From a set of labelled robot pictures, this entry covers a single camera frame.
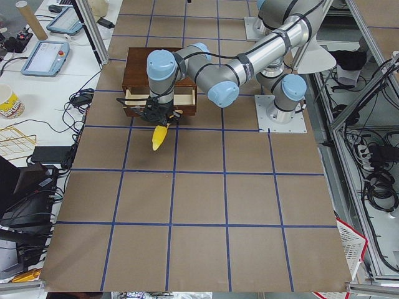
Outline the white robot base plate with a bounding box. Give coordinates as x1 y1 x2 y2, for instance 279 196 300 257
254 95 307 134

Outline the teach pendant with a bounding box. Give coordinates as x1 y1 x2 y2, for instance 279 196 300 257
21 41 70 77
46 6 82 36

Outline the cardboard tube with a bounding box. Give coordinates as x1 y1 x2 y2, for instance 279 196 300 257
15 1 48 40

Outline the white lamp shade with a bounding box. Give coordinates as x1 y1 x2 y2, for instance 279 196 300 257
292 31 336 74

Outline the aluminium frame post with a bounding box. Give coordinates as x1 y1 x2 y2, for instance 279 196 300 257
72 0 109 65

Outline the aluminium frame rail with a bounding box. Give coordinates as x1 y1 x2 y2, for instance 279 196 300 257
345 0 399 82

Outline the near teach pendant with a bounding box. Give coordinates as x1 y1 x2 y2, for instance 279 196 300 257
21 41 70 77

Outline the black power adapter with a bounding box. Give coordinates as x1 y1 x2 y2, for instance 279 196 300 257
69 88 94 108

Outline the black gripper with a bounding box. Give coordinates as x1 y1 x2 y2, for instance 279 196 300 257
116 98 181 124

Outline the dark brown wooden cabinet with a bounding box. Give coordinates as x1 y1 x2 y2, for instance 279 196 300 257
122 47 197 102

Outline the far teach pendant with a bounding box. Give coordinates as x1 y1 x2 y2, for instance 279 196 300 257
46 6 82 36

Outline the yellow corn cob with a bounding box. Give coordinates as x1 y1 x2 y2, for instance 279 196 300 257
151 123 170 151

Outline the gold wire rack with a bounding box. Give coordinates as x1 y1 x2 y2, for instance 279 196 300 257
1 126 37 160

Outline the black computer equipment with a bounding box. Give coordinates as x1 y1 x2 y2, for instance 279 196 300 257
1 158 59 280

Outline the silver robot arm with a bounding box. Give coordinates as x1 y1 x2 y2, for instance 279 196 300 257
118 1 324 127

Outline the light wood drawer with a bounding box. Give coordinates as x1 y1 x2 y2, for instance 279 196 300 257
125 85 197 117

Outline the white plastic basket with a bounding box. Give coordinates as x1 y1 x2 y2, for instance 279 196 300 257
336 218 368 282

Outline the popcorn paper bucket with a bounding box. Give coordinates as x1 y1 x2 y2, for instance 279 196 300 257
0 83 25 119

